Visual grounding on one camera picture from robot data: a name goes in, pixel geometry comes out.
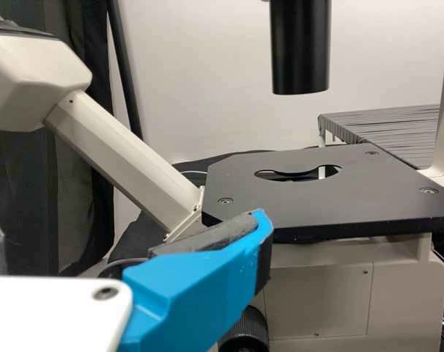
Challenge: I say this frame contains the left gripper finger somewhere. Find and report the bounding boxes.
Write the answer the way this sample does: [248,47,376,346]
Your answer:
[118,208,275,352]

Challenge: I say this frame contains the black platform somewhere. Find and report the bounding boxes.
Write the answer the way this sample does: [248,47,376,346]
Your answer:
[317,103,442,170]

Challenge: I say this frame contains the cream microscope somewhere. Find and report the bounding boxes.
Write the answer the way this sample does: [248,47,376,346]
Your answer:
[0,0,444,352]

